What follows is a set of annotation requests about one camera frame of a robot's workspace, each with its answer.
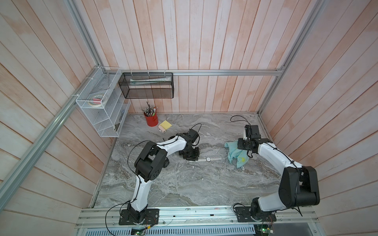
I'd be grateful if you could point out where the teal microfiber cloth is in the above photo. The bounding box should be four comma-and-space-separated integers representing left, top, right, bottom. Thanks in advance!
224, 141, 250, 168

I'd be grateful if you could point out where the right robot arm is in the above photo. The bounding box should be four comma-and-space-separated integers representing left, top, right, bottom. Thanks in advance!
237, 125, 321, 217

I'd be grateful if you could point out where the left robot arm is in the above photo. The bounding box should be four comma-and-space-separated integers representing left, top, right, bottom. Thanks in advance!
127, 129, 199, 221

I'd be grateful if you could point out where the yellow sticky note pad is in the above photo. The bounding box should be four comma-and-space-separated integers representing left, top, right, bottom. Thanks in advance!
160, 120, 172, 130

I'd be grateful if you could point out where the red pen holder cup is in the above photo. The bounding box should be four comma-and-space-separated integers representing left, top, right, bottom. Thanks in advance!
144, 113, 158, 127

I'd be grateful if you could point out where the tape roll on shelf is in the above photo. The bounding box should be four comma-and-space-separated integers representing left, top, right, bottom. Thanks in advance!
88, 94, 108, 108

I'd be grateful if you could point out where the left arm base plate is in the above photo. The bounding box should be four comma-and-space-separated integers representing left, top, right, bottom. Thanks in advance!
119, 208, 159, 226

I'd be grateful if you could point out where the aluminium front rail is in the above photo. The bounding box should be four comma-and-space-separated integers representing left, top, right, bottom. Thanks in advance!
75, 206, 320, 229

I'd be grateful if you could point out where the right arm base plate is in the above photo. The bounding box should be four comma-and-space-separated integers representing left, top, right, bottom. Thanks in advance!
232, 205, 277, 223

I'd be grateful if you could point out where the black mesh wall basket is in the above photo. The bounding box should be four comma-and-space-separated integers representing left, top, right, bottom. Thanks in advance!
118, 72, 175, 99

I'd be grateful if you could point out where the white wire wall shelf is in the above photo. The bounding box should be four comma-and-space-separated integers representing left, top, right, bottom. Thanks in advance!
76, 67, 131, 138

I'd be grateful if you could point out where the aluminium wall frame rail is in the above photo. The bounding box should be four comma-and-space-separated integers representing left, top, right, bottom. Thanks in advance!
0, 0, 325, 211

